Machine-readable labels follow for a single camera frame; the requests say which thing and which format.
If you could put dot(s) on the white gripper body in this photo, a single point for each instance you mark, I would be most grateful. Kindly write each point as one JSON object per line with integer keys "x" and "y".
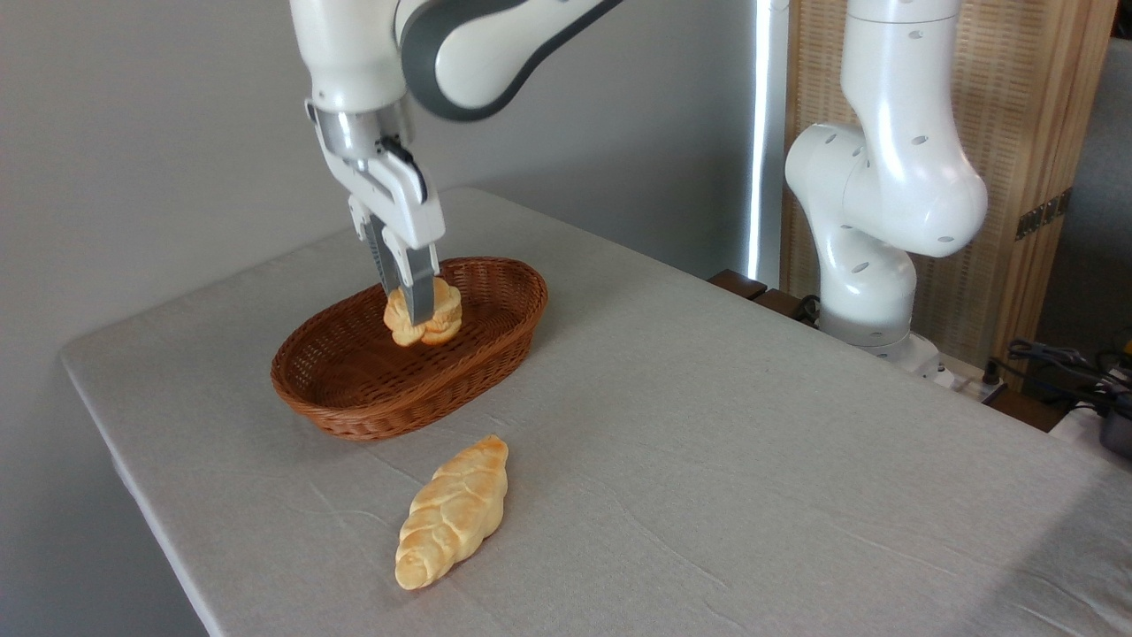
{"x": 398, "y": 199}

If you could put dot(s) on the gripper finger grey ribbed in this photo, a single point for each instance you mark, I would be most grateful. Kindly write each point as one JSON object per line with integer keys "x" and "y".
{"x": 418, "y": 283}
{"x": 378, "y": 252}

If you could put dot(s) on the round flower-shaped bread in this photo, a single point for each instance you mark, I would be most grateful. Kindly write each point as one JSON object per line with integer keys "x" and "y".
{"x": 447, "y": 314}

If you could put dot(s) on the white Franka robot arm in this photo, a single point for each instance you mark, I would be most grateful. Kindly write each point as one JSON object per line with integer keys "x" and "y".
{"x": 893, "y": 177}

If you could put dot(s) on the brown wicker oval basket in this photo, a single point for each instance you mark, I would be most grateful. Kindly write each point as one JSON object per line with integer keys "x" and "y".
{"x": 354, "y": 398}

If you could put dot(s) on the long braided bread loaf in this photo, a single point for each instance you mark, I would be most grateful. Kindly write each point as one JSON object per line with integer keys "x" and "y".
{"x": 451, "y": 513}

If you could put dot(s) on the dark brown wooden block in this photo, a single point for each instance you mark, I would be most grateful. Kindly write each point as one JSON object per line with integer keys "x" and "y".
{"x": 738, "y": 283}
{"x": 783, "y": 303}

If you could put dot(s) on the white vertical light strip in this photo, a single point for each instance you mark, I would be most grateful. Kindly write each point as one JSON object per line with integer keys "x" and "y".
{"x": 766, "y": 133}

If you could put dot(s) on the grey tablecloth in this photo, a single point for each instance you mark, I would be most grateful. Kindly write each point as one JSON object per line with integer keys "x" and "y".
{"x": 752, "y": 487}

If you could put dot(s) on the black plug at base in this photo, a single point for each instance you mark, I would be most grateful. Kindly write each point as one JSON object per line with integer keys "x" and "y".
{"x": 992, "y": 376}

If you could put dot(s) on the wooden rattan folding screen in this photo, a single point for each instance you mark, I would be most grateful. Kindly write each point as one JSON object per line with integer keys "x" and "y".
{"x": 1017, "y": 106}

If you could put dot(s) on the metal screen hinge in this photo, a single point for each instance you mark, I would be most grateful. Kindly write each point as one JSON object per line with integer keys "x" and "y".
{"x": 1044, "y": 214}

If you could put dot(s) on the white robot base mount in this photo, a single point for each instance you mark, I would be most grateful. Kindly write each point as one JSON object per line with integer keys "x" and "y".
{"x": 924, "y": 358}

